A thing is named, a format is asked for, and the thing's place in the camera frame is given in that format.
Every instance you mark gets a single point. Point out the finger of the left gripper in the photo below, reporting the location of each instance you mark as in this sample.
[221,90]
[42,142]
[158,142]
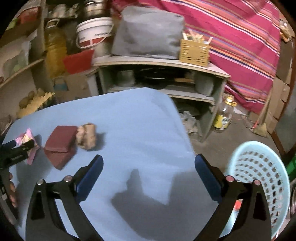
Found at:
[8,146]
[13,156]

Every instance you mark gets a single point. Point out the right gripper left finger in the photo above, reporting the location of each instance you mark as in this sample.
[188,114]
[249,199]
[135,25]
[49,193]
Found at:
[43,219]

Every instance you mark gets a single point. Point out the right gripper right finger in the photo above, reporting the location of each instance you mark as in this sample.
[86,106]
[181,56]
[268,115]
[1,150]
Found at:
[253,219]

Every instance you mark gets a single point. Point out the pink cake roll wrapper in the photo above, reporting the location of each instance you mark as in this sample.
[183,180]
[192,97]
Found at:
[27,140]

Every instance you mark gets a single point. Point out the green trash bin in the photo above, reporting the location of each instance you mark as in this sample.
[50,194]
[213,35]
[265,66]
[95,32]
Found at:
[291,169]

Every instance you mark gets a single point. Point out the person's hand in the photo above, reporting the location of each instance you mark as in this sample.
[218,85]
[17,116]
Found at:
[12,189]

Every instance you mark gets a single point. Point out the yellow egg tray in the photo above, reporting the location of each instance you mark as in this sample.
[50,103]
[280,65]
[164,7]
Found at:
[32,104]

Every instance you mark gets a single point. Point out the maroon small box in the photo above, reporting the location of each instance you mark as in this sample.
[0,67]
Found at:
[60,146]

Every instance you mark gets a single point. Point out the light blue plastic basket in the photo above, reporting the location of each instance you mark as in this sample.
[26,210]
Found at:
[255,160]

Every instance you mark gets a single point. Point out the crumpled brown paper ball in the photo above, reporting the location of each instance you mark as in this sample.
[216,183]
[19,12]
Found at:
[86,136]

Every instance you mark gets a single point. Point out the cardboard box under basin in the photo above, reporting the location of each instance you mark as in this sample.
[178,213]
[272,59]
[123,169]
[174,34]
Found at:
[76,86]

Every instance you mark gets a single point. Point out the straw broom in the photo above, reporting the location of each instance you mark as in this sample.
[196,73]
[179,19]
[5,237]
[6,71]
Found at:
[259,128]

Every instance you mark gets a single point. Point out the cooking oil bottle on floor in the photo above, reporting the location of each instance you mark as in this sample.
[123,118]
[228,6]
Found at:
[224,113]

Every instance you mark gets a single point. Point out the red plastic basin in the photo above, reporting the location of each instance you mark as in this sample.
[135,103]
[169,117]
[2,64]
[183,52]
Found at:
[79,62]

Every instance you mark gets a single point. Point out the yellow oil jug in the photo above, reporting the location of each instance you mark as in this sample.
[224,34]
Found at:
[56,49]

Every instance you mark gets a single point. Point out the white plastic bucket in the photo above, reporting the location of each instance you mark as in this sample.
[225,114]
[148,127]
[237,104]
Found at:
[93,32]

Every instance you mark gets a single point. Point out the low white shelf cabinet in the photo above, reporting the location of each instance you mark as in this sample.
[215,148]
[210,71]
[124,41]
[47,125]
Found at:
[194,89]

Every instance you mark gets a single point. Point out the steel cooking pot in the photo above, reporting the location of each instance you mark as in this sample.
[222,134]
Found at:
[93,9]

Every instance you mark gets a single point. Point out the grey fabric cover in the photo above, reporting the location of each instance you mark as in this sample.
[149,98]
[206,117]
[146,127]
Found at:
[148,32]

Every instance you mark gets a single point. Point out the yellow utensil holder box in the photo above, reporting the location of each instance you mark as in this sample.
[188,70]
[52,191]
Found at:
[194,48]

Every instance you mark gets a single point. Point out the red striped hanging cloth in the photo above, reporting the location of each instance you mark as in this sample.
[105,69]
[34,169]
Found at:
[245,41]

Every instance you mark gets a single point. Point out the wooden wall shelf unit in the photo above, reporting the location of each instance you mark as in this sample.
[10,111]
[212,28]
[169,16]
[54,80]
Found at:
[23,54]

